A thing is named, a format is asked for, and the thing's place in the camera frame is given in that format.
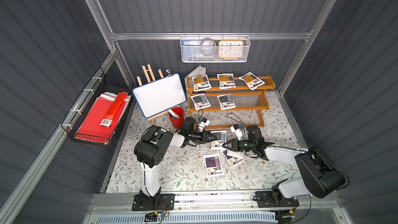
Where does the white coffee bag face-down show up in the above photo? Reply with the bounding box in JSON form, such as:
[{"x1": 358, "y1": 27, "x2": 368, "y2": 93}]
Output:
[{"x1": 210, "y1": 131, "x2": 227, "y2": 150}]

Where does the dark blue coffee bag under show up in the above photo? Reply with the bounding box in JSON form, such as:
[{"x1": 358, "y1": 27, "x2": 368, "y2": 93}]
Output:
[{"x1": 190, "y1": 93, "x2": 211, "y2": 111}]

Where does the dark blue coffee bag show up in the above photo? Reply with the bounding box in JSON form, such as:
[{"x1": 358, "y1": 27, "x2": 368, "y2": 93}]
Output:
[{"x1": 217, "y1": 94, "x2": 236, "y2": 110}]

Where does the yellow coffee bag top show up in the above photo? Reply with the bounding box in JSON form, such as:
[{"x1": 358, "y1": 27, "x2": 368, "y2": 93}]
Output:
[{"x1": 192, "y1": 75, "x2": 211, "y2": 92}]

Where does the yellow coffee bag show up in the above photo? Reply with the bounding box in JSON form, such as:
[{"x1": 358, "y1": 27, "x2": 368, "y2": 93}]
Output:
[
  {"x1": 217, "y1": 73, "x2": 236, "y2": 90},
  {"x1": 192, "y1": 75, "x2": 211, "y2": 92},
  {"x1": 238, "y1": 72, "x2": 265, "y2": 90}
]

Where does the yellow coffee bag front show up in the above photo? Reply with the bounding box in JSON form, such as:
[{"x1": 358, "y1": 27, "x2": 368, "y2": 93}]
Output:
[{"x1": 238, "y1": 72, "x2": 265, "y2": 90}]

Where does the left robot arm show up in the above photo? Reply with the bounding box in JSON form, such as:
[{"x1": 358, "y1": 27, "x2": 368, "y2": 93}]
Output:
[{"x1": 134, "y1": 117, "x2": 217, "y2": 205}]

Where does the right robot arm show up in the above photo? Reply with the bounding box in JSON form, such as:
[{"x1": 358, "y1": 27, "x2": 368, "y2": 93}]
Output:
[{"x1": 222, "y1": 125, "x2": 349, "y2": 203}]

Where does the purple coffee bag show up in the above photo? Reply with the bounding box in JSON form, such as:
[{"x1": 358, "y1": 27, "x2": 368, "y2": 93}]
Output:
[
  {"x1": 203, "y1": 154, "x2": 224, "y2": 178},
  {"x1": 221, "y1": 149, "x2": 244, "y2": 167}
]

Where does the wooden two-tier shelf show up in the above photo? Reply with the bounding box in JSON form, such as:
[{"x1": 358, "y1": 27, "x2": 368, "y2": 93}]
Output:
[{"x1": 185, "y1": 75, "x2": 275, "y2": 128}]

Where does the red cup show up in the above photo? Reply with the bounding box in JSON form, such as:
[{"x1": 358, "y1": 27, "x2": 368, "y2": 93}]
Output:
[{"x1": 169, "y1": 107, "x2": 185, "y2": 129}]

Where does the wooden easel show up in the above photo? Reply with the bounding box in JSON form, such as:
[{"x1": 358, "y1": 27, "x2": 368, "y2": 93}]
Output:
[{"x1": 136, "y1": 64, "x2": 169, "y2": 125}]

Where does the red long box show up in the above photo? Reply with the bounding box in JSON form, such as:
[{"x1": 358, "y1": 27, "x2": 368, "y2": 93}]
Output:
[{"x1": 100, "y1": 92, "x2": 128, "y2": 127}]

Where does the blue box in basket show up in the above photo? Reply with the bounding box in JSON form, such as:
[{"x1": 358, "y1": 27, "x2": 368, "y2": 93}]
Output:
[{"x1": 181, "y1": 40, "x2": 202, "y2": 46}]

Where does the yellow square clock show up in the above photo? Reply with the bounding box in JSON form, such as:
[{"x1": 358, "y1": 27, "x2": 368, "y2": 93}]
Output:
[{"x1": 218, "y1": 40, "x2": 244, "y2": 60}]

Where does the round grey tape roll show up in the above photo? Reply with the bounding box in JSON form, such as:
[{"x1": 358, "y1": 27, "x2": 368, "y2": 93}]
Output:
[{"x1": 200, "y1": 37, "x2": 217, "y2": 57}]

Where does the red folder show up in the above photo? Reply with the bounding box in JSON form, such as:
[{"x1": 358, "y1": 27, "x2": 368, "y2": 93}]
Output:
[{"x1": 75, "y1": 92, "x2": 131, "y2": 144}]

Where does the whiteboard with blue frame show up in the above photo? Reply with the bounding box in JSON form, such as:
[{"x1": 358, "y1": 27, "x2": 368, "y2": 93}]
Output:
[{"x1": 132, "y1": 73, "x2": 187, "y2": 118}]

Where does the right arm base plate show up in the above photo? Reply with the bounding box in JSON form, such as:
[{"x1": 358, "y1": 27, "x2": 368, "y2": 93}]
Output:
[{"x1": 253, "y1": 191, "x2": 300, "y2": 208}]

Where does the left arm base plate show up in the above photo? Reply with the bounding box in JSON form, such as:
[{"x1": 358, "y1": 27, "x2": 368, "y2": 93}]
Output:
[{"x1": 132, "y1": 192, "x2": 175, "y2": 212}]

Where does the white wire wall basket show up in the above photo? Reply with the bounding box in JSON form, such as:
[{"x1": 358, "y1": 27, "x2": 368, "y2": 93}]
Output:
[{"x1": 180, "y1": 34, "x2": 251, "y2": 63}]

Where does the black wire side basket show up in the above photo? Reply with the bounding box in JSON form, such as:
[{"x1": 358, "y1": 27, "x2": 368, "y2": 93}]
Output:
[{"x1": 61, "y1": 69, "x2": 133, "y2": 146}]

